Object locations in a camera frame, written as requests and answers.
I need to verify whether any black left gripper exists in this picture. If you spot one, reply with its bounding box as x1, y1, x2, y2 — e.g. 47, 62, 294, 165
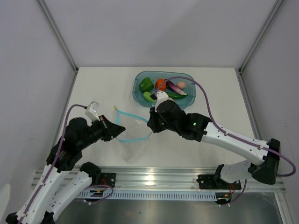
78, 114, 126, 149

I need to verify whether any clear zip top bag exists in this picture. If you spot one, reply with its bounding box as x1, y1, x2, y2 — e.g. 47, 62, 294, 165
114, 106, 152, 164

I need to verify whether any purple eggplant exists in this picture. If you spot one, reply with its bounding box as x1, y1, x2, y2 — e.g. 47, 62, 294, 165
166, 80, 188, 96

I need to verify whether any light green cucumber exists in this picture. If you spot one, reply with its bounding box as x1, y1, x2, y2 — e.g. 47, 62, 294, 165
143, 91, 156, 102

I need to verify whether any orange tomato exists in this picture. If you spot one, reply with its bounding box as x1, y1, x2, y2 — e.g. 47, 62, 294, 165
155, 79, 166, 91

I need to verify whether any brown egg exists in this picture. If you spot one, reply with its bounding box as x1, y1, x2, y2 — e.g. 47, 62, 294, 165
177, 81, 186, 90

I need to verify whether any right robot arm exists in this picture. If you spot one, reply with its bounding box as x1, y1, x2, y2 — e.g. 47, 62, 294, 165
147, 100, 280, 190

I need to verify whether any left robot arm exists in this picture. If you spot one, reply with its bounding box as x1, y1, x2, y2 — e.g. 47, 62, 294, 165
6, 115, 125, 224

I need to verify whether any teal translucent plastic tray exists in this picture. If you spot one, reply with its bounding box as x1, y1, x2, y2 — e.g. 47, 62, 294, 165
132, 71, 196, 109

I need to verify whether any green bell pepper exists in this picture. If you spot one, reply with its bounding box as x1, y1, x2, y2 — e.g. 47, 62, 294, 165
139, 77, 154, 92

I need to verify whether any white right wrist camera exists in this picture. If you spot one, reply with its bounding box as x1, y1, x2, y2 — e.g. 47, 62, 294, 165
151, 91, 169, 107

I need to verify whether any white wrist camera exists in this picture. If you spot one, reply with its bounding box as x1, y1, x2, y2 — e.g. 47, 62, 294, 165
85, 101, 99, 122
151, 91, 169, 107

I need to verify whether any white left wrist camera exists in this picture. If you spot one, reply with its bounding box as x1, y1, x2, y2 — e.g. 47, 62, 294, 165
85, 101, 99, 122

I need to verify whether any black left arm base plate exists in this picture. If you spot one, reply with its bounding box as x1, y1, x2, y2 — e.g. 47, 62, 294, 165
100, 173, 116, 188

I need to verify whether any white slotted cable duct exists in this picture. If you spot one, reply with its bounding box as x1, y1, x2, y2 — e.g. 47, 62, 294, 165
74, 191, 217, 201

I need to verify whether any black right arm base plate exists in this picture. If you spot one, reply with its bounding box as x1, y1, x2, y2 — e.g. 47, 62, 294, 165
196, 174, 242, 190

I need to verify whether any left aluminium frame post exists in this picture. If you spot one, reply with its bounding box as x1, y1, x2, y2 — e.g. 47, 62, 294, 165
36, 0, 78, 73

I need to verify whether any aluminium frame post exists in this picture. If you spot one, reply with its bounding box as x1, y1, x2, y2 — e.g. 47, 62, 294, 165
36, 0, 78, 73
238, 0, 286, 75

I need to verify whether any right aluminium frame post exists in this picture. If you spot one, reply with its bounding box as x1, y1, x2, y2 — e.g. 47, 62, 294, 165
238, 0, 286, 75

